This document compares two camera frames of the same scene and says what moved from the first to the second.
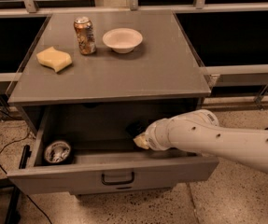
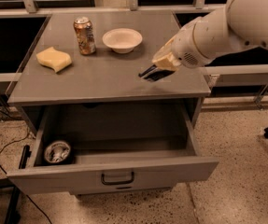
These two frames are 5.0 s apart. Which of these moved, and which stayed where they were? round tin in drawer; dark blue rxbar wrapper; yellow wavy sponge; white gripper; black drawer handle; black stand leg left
Moved: dark blue rxbar wrapper; white gripper
Stayed: black stand leg left; black drawer handle; yellow wavy sponge; round tin in drawer
